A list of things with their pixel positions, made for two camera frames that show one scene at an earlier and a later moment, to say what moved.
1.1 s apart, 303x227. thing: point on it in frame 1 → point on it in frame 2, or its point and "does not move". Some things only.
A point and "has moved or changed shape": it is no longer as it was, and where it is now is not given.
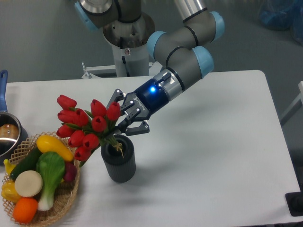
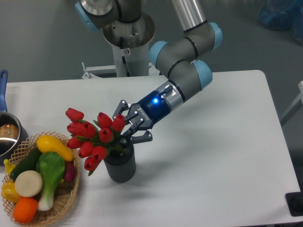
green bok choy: (50, 168) does not move
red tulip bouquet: (85, 130) has moved or changed shape
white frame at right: (297, 105) does not move
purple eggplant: (71, 171) does not move
